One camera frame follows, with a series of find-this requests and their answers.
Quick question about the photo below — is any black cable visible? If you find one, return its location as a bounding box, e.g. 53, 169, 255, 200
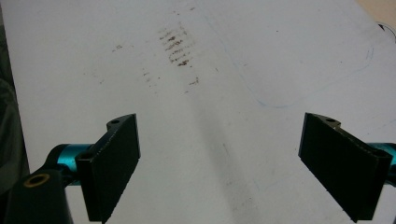
375, 21, 396, 37

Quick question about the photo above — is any white foam mat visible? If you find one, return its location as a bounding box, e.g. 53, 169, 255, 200
1, 0, 396, 224

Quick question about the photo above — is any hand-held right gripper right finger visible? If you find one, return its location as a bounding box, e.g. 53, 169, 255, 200
298, 112, 393, 224

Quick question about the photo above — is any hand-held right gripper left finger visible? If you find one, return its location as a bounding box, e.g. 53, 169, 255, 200
75, 113, 142, 224

